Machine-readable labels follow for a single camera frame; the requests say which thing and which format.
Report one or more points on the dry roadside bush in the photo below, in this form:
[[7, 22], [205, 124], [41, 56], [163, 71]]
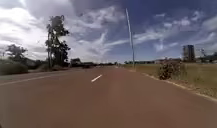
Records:
[[170, 70]]

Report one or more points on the dry grass verge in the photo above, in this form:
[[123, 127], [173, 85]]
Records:
[[199, 75]]

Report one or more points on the low green bushes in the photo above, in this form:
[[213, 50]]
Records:
[[9, 68]]

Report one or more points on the pale low building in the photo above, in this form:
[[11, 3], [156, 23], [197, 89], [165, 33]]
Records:
[[211, 57]]

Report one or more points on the small spreading tree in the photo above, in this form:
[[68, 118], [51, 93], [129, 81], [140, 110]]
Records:
[[16, 51]]

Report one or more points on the tall dark tree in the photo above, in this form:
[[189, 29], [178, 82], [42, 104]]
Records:
[[57, 46]]

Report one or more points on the tall pale pole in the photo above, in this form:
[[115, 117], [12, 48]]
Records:
[[131, 40]]

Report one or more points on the row of low buildings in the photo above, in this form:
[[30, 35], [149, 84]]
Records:
[[162, 61]]

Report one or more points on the row of dark bushes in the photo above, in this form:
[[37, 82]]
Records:
[[76, 62]]

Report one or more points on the tall dark building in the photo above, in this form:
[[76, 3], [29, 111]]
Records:
[[188, 53]]

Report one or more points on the reddish brown asphalt road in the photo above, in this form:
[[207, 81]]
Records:
[[116, 100]]

